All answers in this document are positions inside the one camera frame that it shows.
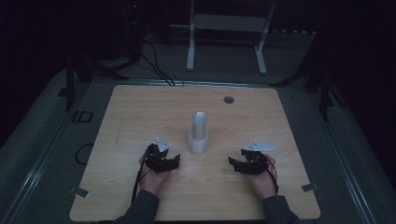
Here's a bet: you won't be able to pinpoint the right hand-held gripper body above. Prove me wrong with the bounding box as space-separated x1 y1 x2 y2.
240 140 276 175

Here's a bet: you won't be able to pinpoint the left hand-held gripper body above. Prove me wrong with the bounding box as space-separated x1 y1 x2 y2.
145 137 176 175

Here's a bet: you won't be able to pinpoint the stack of clear plastic cups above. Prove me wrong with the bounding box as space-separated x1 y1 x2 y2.
188 111 209 155

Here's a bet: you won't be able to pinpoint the person's left hand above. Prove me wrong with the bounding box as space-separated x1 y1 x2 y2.
138 154 171 196

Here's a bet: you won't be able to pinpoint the person's right hand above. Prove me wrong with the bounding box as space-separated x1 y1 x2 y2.
247 154 278 201

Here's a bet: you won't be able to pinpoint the grey tape piece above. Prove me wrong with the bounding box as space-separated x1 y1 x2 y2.
69 186 91 199
301 183 320 193

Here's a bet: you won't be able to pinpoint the black metal stand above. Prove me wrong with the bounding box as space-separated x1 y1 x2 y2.
64 55 129 112
270 60 345 123

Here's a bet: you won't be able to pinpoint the dark computer tower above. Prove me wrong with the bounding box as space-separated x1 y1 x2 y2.
123 0 145 59

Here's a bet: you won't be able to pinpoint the white power strip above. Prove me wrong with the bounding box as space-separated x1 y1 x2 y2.
270 29 318 35

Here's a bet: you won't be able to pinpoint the white metal stand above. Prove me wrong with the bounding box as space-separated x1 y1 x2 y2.
186 0 277 76

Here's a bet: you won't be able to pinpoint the right hand-held gripper cable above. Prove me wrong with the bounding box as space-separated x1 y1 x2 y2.
266 161 280 194

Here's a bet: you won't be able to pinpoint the hand-held gripper cable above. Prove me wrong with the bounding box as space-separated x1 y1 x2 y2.
131 148 149 203
266 161 280 194

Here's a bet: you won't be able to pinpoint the left hand-held gripper cable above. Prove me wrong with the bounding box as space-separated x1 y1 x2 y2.
131 148 149 203

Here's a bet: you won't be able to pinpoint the black looped cable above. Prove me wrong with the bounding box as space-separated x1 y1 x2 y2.
74 142 95 167

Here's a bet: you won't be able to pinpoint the black floor cables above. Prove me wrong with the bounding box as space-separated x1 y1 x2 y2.
136 39 185 87

